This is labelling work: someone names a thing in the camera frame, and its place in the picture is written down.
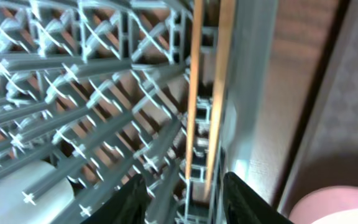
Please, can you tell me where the grey dishwasher rack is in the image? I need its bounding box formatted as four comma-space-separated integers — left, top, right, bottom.
0, 0, 279, 224

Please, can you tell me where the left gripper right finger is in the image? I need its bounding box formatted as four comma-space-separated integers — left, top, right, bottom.
223, 172, 293, 224

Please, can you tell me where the white pink bowl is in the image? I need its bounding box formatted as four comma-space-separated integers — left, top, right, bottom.
288, 185, 358, 224

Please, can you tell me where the wooden chopstick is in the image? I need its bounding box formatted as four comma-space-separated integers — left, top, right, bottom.
185, 0, 204, 180
204, 0, 237, 198

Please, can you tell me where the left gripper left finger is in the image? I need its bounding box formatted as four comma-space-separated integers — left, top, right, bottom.
81, 174, 151, 224

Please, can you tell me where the light blue bowl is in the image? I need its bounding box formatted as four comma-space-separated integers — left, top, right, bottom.
0, 161, 74, 224

